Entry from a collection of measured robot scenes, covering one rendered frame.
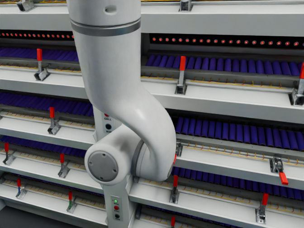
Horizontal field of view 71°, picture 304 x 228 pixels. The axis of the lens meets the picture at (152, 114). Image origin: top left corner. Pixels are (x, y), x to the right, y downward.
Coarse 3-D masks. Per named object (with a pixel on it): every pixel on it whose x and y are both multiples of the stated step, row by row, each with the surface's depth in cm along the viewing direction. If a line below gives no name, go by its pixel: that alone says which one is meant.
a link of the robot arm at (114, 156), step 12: (120, 132) 43; (132, 132) 45; (96, 144) 38; (108, 144) 37; (120, 144) 39; (132, 144) 41; (96, 156) 38; (108, 156) 37; (120, 156) 37; (132, 156) 40; (96, 168) 38; (108, 168) 38; (120, 168) 37; (132, 168) 40; (96, 180) 39; (108, 180) 38; (120, 180) 38
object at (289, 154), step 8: (176, 136) 65; (184, 136) 65; (192, 136) 64; (200, 144) 63; (208, 144) 63; (216, 144) 62; (224, 144) 61; (232, 144) 61; (240, 144) 61; (248, 144) 60; (248, 152) 60; (256, 152) 59; (264, 152) 59; (272, 152) 58; (280, 152) 57; (288, 152) 57; (296, 152) 57; (288, 160) 57
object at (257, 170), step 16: (272, 128) 66; (176, 160) 63; (192, 160) 61; (208, 160) 61; (224, 160) 60; (240, 160) 60; (256, 160) 59; (240, 176) 60; (256, 176) 58; (272, 176) 56; (288, 176) 55
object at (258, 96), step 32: (160, 64) 62; (192, 64) 61; (224, 64) 62; (256, 64) 58; (288, 64) 58; (160, 96) 56; (192, 96) 54; (224, 96) 52; (256, 96) 51; (288, 96) 50
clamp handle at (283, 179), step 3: (279, 162) 55; (276, 165) 55; (279, 165) 55; (279, 168) 54; (279, 171) 53; (282, 171) 53; (279, 174) 52; (282, 174) 52; (282, 177) 51; (285, 177) 51; (282, 180) 50; (285, 180) 50; (282, 183) 50; (285, 183) 49
